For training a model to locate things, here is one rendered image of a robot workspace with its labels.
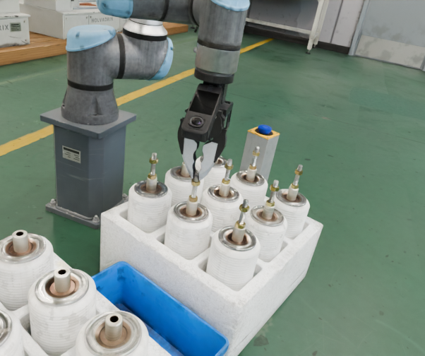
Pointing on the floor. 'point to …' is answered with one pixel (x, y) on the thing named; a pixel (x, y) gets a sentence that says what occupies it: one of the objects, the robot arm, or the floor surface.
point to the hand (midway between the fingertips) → (195, 174)
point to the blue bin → (159, 313)
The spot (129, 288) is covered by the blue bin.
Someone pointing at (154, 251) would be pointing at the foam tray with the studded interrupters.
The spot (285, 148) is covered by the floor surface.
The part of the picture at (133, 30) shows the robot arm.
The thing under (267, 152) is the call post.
